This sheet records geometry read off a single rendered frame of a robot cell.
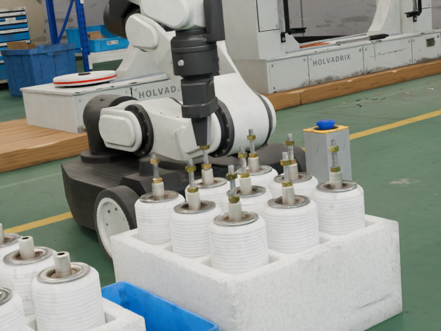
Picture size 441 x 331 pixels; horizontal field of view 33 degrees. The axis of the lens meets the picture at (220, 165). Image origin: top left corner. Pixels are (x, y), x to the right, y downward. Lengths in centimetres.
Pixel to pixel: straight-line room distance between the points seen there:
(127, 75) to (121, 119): 166
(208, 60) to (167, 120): 54
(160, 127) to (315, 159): 51
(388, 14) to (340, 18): 314
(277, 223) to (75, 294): 39
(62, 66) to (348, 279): 476
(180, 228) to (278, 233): 17
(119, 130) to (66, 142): 124
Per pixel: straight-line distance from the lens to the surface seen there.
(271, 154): 197
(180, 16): 139
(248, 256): 121
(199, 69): 141
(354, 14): 793
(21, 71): 597
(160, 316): 132
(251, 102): 176
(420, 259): 174
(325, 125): 160
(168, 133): 193
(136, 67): 371
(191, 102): 142
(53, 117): 358
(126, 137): 203
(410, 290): 157
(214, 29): 140
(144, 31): 189
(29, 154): 321
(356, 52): 448
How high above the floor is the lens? 61
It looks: 13 degrees down
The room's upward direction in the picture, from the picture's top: 6 degrees counter-clockwise
